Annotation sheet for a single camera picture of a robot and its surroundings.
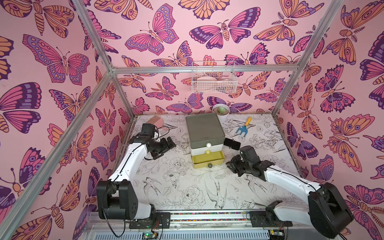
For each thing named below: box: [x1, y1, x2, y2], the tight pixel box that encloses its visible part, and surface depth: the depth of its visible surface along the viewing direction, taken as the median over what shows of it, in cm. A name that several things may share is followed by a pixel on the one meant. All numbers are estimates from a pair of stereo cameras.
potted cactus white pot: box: [212, 103, 231, 122], surface depth 111 cm
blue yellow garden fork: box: [235, 116, 252, 138], surface depth 112 cm
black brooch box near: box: [223, 138, 241, 151], surface depth 105 cm
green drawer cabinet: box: [186, 113, 226, 169], surface depth 89 cm
